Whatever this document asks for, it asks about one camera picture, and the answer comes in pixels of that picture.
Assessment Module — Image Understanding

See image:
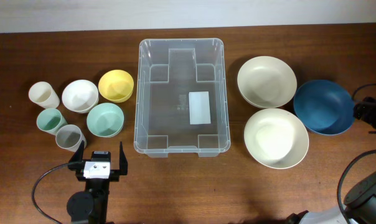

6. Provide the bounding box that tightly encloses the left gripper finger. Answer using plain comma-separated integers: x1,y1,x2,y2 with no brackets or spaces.
69,140,85,162
119,142,128,172

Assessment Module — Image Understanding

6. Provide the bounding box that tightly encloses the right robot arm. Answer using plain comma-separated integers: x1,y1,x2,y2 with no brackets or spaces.
285,96,376,224

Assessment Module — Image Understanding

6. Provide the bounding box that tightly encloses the mint green cup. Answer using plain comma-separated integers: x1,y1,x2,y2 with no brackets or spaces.
36,108,67,135

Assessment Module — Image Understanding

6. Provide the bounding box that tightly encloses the cream cup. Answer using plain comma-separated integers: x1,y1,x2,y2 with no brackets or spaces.
28,82,60,109

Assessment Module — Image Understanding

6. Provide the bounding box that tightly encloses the grey cup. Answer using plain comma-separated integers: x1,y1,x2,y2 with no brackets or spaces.
55,124,87,152

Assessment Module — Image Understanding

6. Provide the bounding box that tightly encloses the yellow small bowl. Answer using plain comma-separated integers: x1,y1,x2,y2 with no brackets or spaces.
98,70,134,103

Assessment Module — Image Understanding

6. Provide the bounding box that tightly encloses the white small bowl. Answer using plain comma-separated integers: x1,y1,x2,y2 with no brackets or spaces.
62,80,99,113

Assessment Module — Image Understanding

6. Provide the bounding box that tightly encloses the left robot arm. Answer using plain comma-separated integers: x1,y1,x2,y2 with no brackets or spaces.
67,141,128,223

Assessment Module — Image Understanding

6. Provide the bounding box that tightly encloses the cream bowl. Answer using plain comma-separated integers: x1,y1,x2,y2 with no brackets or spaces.
237,56,298,108
243,108,309,169

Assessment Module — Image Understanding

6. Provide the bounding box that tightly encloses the clear plastic storage bin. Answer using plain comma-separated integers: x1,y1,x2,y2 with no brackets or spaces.
134,38,231,157

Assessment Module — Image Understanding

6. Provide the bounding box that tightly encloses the mint green small bowl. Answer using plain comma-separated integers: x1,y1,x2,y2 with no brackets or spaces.
87,103,125,138

